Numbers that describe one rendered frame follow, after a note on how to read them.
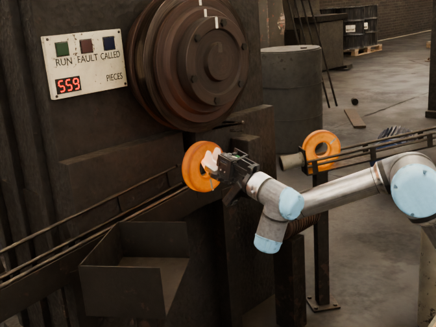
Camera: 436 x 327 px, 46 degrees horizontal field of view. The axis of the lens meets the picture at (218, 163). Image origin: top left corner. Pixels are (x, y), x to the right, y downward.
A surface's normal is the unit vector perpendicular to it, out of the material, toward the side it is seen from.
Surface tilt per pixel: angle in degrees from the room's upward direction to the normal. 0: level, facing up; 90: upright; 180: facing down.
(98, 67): 90
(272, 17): 90
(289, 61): 90
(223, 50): 90
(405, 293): 0
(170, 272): 5
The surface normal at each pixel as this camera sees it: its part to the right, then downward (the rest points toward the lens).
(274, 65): -0.52, 0.29
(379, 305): -0.07, -0.95
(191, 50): 0.70, 0.16
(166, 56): -0.32, 0.11
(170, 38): -0.27, -0.15
